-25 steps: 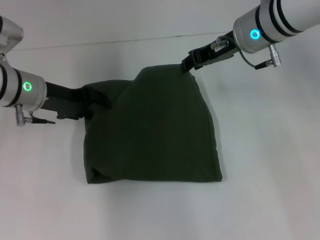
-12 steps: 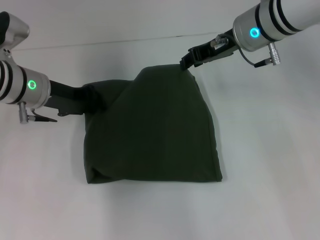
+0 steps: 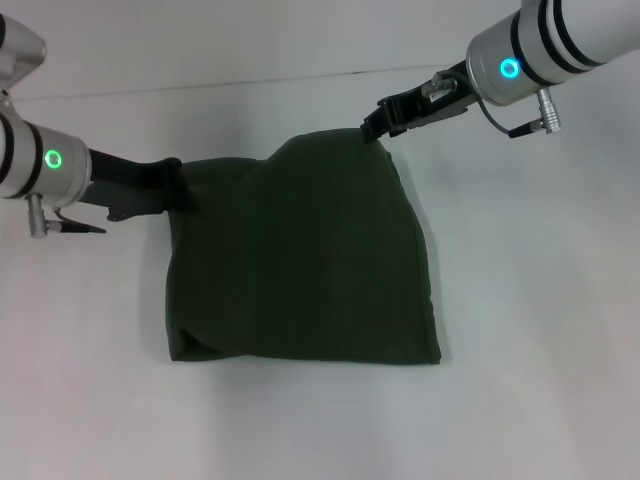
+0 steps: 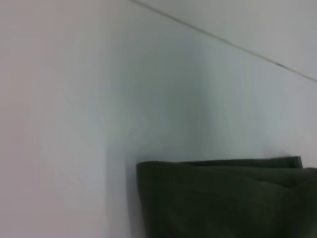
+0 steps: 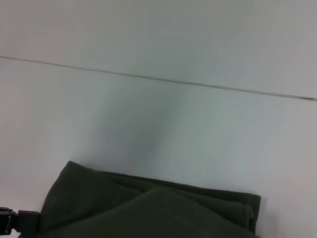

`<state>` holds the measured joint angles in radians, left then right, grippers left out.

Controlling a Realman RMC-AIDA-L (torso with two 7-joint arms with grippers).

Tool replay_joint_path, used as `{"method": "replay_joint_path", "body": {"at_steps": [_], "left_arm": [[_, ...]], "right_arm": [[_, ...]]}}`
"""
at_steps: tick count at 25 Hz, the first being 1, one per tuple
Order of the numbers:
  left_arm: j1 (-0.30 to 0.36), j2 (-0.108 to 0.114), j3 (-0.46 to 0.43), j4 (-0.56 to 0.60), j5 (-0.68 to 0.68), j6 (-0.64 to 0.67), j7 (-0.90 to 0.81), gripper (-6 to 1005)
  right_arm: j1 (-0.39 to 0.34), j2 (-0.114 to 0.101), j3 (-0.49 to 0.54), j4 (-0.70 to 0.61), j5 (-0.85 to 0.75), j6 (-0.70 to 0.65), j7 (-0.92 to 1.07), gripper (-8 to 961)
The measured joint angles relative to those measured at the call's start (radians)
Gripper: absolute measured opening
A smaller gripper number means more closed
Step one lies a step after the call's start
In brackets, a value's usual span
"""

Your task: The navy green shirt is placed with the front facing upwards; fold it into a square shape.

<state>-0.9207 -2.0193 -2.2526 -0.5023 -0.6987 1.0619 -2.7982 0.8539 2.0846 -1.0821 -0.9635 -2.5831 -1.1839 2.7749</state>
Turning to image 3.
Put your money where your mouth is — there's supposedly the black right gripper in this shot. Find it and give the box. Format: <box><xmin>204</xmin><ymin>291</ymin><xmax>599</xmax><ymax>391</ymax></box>
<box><xmin>360</xmin><ymin>59</ymin><xmax>474</xmax><ymax>144</ymax></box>

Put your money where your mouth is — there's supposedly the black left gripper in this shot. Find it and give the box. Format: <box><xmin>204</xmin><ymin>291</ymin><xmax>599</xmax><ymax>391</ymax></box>
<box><xmin>79</xmin><ymin>147</ymin><xmax>199</xmax><ymax>222</ymax></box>

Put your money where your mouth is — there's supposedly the dark green FREE t-shirt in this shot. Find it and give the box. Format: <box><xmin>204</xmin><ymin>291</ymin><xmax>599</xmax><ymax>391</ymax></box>
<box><xmin>167</xmin><ymin>128</ymin><xmax>444</xmax><ymax>367</ymax></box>

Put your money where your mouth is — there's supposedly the silver angled cable plug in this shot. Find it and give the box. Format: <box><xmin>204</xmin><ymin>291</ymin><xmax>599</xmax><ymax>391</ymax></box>
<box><xmin>421</xmin><ymin>71</ymin><xmax>459</xmax><ymax>99</ymax></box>

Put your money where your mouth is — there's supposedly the straight silver plug grey cable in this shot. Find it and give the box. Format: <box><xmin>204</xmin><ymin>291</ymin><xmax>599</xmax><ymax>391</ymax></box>
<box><xmin>474</xmin><ymin>86</ymin><xmax>564</xmax><ymax>139</ymax></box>

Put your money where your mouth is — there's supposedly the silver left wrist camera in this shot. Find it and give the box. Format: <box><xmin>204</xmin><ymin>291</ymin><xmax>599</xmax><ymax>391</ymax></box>
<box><xmin>0</xmin><ymin>14</ymin><xmax>49</xmax><ymax>114</ymax></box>

